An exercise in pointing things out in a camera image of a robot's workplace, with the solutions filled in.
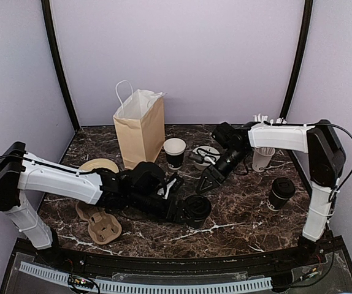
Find white paper bowl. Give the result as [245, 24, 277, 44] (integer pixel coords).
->
[193, 146, 221, 171]

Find single black paper cup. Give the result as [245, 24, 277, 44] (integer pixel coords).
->
[267, 191, 293, 212]

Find white slotted cable duct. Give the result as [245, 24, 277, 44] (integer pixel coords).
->
[18, 262, 272, 293]

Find black left frame post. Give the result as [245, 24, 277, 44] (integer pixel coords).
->
[41, 0, 80, 132]

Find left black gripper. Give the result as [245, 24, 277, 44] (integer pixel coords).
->
[129, 189, 194, 224]

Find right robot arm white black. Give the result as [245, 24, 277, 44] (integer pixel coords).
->
[196, 119, 352, 242]

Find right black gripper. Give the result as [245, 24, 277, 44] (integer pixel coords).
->
[196, 147, 249, 194]

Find white cup holding straws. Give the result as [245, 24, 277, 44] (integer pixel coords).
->
[252, 148, 275, 173]

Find black frame post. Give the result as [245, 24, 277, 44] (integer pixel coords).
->
[280, 0, 313, 119]
[41, 0, 80, 132]

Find bundle of white wrapped straws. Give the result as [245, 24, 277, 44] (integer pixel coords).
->
[253, 113, 287, 126]

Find stack of black paper cups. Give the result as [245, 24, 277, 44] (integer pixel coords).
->
[163, 138, 186, 170]

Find brown cardboard cup carrier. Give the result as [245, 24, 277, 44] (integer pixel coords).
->
[75, 202, 122, 245]

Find black front table rail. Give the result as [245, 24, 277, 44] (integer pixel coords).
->
[16, 237, 342, 281]

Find black right frame post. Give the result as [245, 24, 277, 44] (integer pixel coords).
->
[280, 0, 313, 119]

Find black cup lid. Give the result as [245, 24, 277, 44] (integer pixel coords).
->
[184, 195, 212, 219]
[272, 177, 296, 199]

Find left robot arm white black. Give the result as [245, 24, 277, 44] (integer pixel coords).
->
[0, 141, 193, 267]

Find beige round plate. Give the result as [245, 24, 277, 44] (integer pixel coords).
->
[79, 158, 119, 173]

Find brown paper bag white handles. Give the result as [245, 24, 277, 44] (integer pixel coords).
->
[113, 80, 166, 170]

